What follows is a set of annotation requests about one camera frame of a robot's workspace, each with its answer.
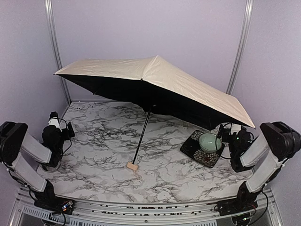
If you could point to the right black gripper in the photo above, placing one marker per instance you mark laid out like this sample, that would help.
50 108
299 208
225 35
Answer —
224 131

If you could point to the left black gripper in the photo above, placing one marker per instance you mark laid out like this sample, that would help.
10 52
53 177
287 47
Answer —
70 129

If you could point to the beige folding umbrella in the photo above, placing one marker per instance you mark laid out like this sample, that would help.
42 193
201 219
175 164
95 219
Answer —
159 87

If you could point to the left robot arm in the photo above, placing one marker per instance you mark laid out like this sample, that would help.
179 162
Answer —
16 142

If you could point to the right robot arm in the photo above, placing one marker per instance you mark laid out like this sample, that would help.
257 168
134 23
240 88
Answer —
276 144

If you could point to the pale green ceramic bowl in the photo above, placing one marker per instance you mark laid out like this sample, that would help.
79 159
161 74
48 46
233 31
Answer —
209 142

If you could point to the black floral square plate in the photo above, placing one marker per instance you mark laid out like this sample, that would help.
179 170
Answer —
192 149

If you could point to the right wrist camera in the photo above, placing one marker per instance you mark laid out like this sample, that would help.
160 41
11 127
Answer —
234 128

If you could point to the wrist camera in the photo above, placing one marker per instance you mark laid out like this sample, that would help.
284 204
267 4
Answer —
53 120
234 128

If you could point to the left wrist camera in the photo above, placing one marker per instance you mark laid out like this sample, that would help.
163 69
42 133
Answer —
53 120

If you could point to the right aluminium frame post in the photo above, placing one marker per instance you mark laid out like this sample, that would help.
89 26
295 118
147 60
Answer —
241 45

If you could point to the aluminium frame post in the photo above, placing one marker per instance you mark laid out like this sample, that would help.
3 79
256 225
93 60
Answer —
55 47
241 45

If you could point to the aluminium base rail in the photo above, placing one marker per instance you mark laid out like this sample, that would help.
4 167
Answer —
97 213

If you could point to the left aluminium frame post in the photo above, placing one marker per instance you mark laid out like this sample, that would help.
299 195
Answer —
55 47

